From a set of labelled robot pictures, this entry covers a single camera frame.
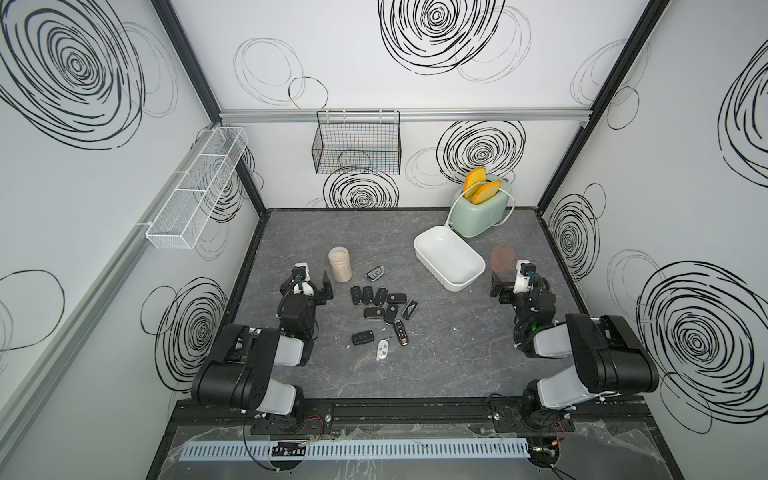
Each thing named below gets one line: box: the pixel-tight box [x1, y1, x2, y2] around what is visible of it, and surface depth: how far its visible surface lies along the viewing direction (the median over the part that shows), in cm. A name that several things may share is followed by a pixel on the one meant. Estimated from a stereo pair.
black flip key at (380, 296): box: [373, 287, 388, 306], surface depth 98 cm
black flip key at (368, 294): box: [363, 286, 373, 304], surface depth 98 cm
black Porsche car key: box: [393, 318, 409, 346], surface depth 88 cm
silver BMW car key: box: [364, 265, 385, 282], surface depth 102 cm
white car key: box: [376, 338, 390, 361], surface depth 86 cm
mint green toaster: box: [450, 173, 512, 238], surface depth 107 cm
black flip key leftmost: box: [350, 286, 363, 305], surface depth 98 cm
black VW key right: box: [384, 304, 399, 323], surface depth 92 cm
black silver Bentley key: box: [401, 300, 418, 320], surface depth 93 cm
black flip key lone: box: [352, 330, 375, 345], surface depth 88 cm
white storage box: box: [413, 226, 486, 292], surface depth 105 cm
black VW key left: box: [364, 307, 385, 319], surface depth 93 cm
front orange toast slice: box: [472, 180, 503, 205], surface depth 102 cm
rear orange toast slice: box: [463, 167, 487, 199], surface depth 104 cm
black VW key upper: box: [387, 293, 407, 304], surface depth 96 cm
